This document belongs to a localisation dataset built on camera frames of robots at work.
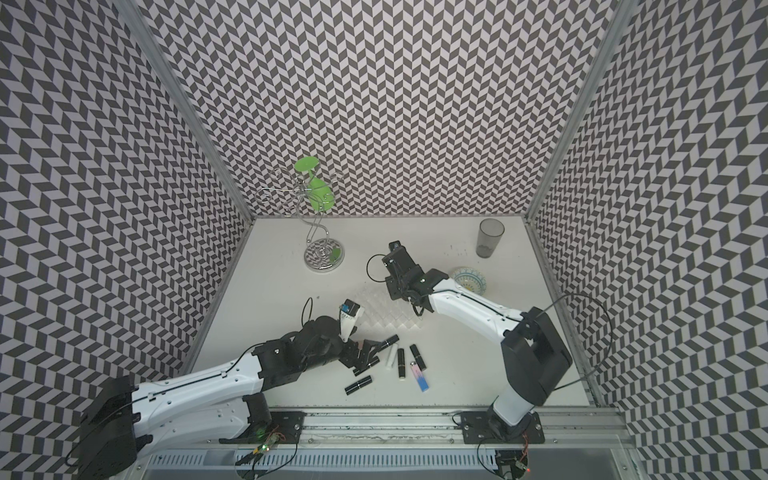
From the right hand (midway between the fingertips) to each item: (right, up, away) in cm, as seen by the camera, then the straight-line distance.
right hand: (402, 282), depth 86 cm
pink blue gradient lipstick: (+5, -26, -7) cm, 28 cm away
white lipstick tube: (-3, -21, -3) cm, 21 cm away
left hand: (-9, -14, -9) cm, 19 cm away
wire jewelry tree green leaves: (-26, +25, -2) cm, 36 cm away
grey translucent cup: (+29, +15, +10) cm, 34 cm away
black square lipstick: (+5, -21, -4) cm, 21 cm away
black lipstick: (-11, -26, -8) cm, 29 cm away
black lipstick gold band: (0, -22, -4) cm, 23 cm away
